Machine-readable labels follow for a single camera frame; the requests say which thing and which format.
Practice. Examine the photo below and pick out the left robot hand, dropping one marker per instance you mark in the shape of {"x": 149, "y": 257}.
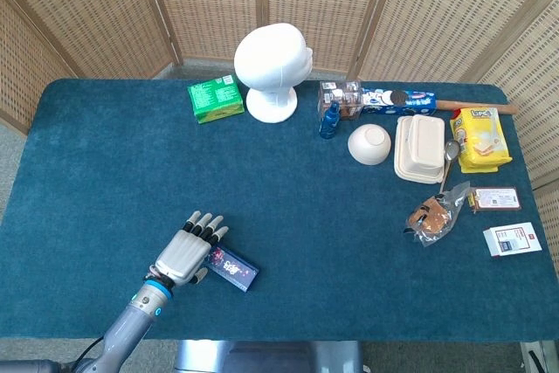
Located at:
{"x": 183, "y": 255}

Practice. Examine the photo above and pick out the blue glasses case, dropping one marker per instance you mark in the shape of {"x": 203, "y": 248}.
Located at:
{"x": 231, "y": 268}

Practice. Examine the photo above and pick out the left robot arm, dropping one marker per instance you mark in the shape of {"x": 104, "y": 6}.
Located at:
{"x": 118, "y": 329}

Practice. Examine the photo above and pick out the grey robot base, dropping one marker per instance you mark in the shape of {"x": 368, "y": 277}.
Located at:
{"x": 266, "y": 357}

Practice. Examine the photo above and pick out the blue table cloth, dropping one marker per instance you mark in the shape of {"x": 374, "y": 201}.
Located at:
{"x": 305, "y": 216}

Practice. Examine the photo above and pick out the green cardboard box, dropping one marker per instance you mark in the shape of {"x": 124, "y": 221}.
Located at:
{"x": 216, "y": 98}

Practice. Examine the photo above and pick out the blue spray bottle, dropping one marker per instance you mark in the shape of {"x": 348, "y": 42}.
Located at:
{"x": 329, "y": 124}

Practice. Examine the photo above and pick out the white foam mannequin head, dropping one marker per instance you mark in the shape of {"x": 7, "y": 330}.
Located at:
{"x": 271, "y": 63}

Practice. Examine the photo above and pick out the white upturned bowl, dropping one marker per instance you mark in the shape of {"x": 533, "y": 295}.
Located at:
{"x": 369, "y": 143}

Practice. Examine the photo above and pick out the clear plastic cookie box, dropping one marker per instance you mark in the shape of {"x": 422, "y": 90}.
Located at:
{"x": 345, "y": 98}

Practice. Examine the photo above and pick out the clear bag with bread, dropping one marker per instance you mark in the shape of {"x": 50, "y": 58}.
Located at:
{"x": 432, "y": 216}

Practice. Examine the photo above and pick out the beige lidded lunch box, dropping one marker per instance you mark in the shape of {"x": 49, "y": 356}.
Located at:
{"x": 421, "y": 146}

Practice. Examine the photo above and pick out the rattan folding screen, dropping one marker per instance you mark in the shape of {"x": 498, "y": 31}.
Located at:
{"x": 87, "y": 6}

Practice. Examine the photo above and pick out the blue sandwich cookie box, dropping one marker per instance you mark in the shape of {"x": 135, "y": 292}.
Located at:
{"x": 410, "y": 102}

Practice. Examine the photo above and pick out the metal spoon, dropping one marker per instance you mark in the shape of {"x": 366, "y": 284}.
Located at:
{"x": 452, "y": 150}

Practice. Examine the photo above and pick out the brown snack packet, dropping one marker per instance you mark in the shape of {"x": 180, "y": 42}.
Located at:
{"x": 498, "y": 199}

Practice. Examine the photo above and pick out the yellow snack bag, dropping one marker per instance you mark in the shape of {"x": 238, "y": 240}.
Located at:
{"x": 482, "y": 141}

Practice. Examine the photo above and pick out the small white printed box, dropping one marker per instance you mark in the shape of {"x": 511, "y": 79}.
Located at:
{"x": 511, "y": 239}

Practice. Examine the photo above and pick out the wooden rolling pin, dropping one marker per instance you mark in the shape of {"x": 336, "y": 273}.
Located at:
{"x": 480, "y": 106}

